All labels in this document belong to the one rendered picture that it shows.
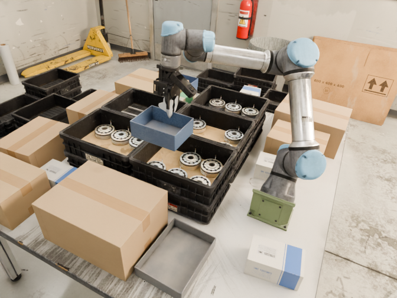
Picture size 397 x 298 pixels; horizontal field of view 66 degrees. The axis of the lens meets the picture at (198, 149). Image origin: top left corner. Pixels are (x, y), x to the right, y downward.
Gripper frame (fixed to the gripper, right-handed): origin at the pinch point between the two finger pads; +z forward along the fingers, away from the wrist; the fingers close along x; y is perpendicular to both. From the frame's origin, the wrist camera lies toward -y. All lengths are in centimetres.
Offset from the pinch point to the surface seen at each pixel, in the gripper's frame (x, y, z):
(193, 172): -6.3, -9.5, 28.7
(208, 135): -38.3, -0.9, 25.5
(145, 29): -307, 241, 37
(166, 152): -12.6, 9.3, 28.0
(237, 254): 13, -42, 44
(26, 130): 14, 78, 27
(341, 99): -292, -60, 65
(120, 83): -51, 71, 17
